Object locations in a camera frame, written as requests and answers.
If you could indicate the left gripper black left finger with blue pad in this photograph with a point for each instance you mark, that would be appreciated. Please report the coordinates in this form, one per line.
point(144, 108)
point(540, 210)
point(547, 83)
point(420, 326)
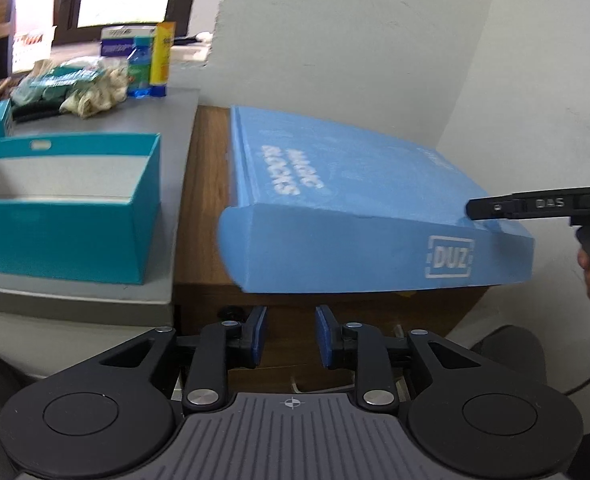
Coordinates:
point(219, 348)

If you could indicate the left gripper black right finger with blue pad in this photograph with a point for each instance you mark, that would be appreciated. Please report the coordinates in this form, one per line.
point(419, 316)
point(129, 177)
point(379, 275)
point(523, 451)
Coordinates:
point(361, 349)

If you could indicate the blue cardboard mailer box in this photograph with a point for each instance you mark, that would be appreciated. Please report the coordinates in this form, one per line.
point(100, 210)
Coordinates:
point(318, 207)

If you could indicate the open teal box tray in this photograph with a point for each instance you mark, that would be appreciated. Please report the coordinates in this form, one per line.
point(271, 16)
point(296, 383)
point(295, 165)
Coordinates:
point(79, 206)

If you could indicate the grey desk mat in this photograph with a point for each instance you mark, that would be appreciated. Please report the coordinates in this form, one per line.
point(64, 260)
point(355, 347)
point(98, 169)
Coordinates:
point(146, 304)

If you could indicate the cream crumpled cloth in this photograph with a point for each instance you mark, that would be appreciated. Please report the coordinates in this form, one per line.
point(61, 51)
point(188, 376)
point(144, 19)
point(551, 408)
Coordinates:
point(97, 95)

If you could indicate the blue medicine bottle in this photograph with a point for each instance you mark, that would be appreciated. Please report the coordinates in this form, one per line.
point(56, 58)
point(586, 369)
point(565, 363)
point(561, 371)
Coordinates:
point(139, 67)

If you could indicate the yellow blue upright tube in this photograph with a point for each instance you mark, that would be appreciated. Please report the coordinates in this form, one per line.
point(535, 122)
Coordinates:
point(160, 59)

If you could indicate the white blue glove box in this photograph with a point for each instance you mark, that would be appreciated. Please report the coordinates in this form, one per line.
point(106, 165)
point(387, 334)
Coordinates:
point(119, 41)

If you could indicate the white pink storage basket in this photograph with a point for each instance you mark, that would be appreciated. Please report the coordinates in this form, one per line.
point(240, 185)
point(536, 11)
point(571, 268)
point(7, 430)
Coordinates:
point(31, 47)

